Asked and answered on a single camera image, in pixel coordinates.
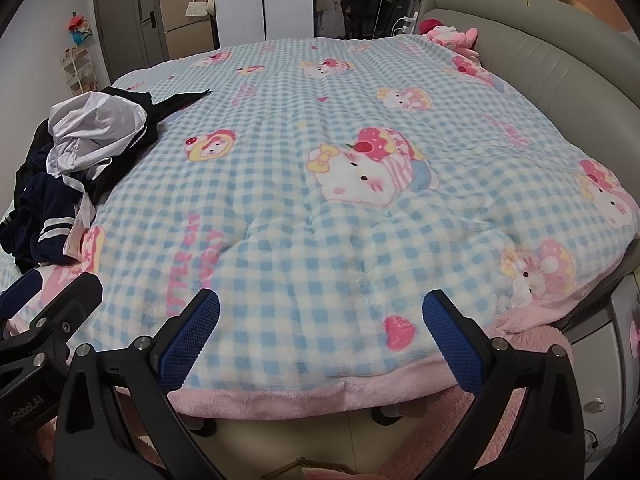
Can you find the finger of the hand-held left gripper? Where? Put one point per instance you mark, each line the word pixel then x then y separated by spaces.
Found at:
pixel 80 300
pixel 17 292

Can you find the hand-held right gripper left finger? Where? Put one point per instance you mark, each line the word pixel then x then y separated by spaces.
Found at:
pixel 192 342

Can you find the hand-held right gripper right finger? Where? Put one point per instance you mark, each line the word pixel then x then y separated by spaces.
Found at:
pixel 450 345

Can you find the navy white-striped sweater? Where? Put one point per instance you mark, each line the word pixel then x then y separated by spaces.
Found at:
pixel 45 202

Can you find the pink printed garment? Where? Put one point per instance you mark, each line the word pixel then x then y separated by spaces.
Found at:
pixel 80 232

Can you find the pink fluffy rug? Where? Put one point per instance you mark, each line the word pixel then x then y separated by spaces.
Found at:
pixel 535 355

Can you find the blue checked printed blanket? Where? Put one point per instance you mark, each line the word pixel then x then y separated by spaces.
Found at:
pixel 300 240

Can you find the grey nightstand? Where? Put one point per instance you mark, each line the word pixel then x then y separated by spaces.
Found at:
pixel 605 360

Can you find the white garment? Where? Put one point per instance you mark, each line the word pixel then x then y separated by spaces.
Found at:
pixel 95 125

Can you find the black garment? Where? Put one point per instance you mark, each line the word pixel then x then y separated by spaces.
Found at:
pixel 152 115

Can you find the white shelf rack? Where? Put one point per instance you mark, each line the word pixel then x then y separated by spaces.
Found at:
pixel 80 72

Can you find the grey door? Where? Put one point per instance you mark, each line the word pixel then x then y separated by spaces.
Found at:
pixel 127 25

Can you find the beige cabinet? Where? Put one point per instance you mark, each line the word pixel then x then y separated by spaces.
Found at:
pixel 187 35

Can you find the pink plush toy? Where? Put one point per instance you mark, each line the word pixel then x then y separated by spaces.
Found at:
pixel 447 35

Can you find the white handbag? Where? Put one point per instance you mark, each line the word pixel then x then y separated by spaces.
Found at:
pixel 196 7

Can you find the white power strip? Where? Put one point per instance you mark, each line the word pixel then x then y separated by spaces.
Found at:
pixel 406 22

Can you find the white wardrobe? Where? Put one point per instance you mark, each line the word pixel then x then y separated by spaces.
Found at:
pixel 240 0

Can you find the red and blue wall plush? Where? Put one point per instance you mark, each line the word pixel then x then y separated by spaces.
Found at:
pixel 80 30

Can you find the grey padded bed frame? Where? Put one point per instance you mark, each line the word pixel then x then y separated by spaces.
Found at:
pixel 550 75

